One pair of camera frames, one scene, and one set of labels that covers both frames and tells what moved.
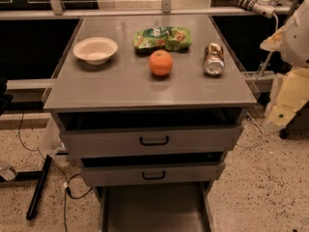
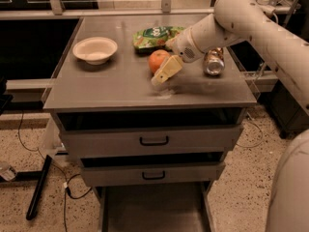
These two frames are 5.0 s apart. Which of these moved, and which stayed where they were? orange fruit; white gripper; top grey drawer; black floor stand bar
Moved: white gripper
Stayed: black floor stand bar; orange fruit; top grey drawer
